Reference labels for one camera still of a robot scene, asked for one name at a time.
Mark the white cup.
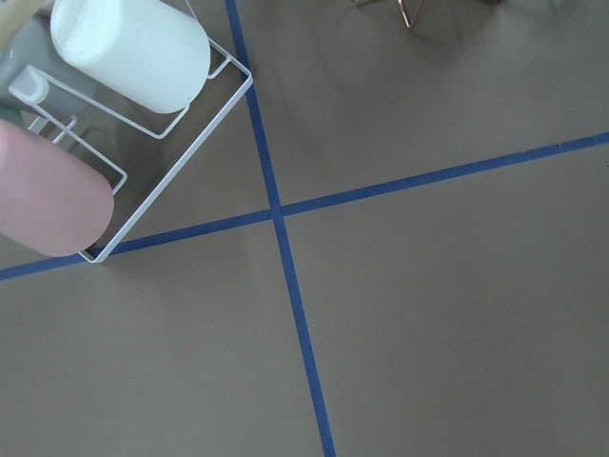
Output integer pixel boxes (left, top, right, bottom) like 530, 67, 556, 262
50, 1, 211, 114

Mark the salmon pink cup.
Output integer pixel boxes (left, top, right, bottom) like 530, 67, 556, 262
1, 120, 114, 257

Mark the grey cup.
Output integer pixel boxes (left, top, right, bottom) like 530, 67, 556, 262
1, 14, 97, 119

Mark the white wire cup rack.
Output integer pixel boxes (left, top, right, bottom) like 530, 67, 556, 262
9, 0, 255, 265

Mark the copper wire bottle rack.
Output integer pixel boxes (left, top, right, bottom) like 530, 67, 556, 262
395, 0, 427, 30

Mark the wooden rack handle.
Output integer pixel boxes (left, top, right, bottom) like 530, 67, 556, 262
0, 0, 47, 50

